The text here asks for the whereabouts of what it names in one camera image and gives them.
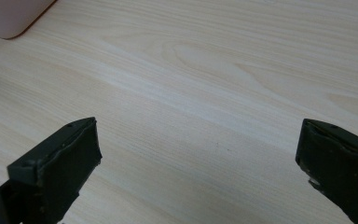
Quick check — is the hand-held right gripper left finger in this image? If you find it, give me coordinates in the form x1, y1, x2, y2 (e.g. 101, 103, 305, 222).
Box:
0, 117, 103, 224

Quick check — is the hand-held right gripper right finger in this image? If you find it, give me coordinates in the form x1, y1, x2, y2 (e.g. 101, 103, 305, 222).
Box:
295, 118, 358, 224

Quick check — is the pink plastic box lid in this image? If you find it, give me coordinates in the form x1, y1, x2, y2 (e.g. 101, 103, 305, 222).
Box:
0, 0, 58, 40

